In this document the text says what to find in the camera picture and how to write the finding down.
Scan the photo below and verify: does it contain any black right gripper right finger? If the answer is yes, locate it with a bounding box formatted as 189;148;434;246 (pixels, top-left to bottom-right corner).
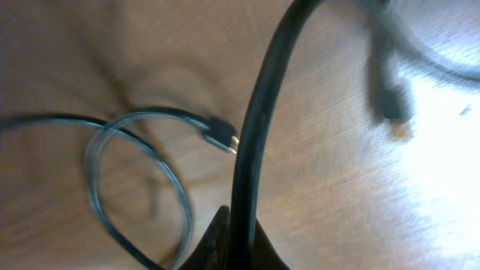
253;220;290;270

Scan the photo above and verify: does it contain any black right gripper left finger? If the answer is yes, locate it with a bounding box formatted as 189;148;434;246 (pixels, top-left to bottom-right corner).
178;205;230;270

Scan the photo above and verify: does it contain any thin black micro USB cable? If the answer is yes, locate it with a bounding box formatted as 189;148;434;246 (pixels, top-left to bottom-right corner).
0;106;240;270

